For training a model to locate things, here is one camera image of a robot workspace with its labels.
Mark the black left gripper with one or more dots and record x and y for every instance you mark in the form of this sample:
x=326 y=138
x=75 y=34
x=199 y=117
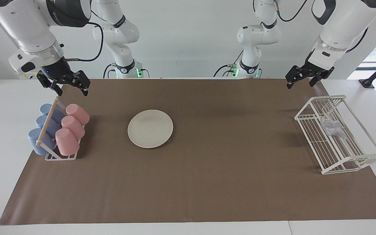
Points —
x=315 y=71

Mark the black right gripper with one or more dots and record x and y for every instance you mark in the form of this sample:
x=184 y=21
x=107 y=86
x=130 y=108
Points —
x=59 y=70

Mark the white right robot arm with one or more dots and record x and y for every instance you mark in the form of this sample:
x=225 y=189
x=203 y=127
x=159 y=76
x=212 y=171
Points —
x=28 y=26

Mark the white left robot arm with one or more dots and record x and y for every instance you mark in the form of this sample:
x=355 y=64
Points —
x=344 y=26

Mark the cream round plate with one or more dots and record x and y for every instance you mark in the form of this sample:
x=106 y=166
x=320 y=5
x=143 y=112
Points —
x=150 y=129

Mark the pink plastic cup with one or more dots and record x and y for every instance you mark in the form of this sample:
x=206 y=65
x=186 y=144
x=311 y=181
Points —
x=66 y=142
x=73 y=126
x=78 y=113

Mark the blue plastic cup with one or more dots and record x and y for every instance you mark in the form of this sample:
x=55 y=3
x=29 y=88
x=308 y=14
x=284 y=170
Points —
x=52 y=126
x=57 y=114
x=36 y=142

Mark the white cup holder rack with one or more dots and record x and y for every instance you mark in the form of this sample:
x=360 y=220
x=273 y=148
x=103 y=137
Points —
x=47 y=125

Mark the brown table mat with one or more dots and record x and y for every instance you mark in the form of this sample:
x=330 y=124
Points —
x=207 y=182

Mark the white wall outlet box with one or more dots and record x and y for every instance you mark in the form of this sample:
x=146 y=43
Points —
x=26 y=76

